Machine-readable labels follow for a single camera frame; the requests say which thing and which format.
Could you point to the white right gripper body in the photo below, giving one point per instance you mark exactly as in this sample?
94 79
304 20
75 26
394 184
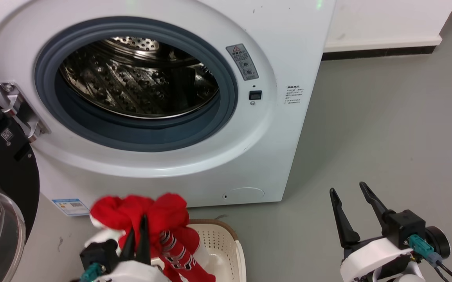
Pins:
370 260

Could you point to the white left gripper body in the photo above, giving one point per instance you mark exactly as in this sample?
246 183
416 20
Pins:
134 272

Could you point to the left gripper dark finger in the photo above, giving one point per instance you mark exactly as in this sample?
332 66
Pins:
129 244
144 239

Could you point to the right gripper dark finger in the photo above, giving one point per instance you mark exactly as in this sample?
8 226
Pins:
374 203
343 223

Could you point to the red and white garment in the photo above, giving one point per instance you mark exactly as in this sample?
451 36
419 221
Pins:
163 215

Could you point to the cream plastic laundry basket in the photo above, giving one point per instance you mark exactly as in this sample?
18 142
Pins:
222 246

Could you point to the white front-load washing machine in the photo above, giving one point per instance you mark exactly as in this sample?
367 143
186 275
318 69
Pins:
288 129

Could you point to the blue white energy label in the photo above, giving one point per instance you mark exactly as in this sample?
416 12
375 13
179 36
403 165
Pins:
70 206

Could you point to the round filter cover panel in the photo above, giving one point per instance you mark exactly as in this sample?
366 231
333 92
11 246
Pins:
245 193

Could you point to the grey rubber door gasket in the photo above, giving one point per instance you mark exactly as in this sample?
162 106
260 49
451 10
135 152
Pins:
139 133

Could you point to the small printed text sticker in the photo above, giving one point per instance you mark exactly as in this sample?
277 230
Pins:
293 95

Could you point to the black round washer door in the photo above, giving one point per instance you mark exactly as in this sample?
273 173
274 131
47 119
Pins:
8 176

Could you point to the black door latch slot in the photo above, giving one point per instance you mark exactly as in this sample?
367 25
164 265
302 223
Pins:
255 95

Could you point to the steel perforated washer drum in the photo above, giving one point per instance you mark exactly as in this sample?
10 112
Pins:
132 82

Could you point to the white QR code sticker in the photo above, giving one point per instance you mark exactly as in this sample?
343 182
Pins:
7 135

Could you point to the metal door hinge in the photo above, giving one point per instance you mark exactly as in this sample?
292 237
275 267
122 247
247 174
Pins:
22 111

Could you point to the grey warning sticker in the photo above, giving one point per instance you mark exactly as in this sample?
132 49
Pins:
242 62

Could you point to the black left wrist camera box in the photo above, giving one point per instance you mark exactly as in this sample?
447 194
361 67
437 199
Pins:
98 254

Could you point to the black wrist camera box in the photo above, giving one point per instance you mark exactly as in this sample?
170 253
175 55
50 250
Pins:
407 227
98 254

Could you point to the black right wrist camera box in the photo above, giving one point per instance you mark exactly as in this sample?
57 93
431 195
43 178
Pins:
407 227

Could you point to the black wall baseboard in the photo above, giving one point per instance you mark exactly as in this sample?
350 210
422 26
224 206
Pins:
378 53

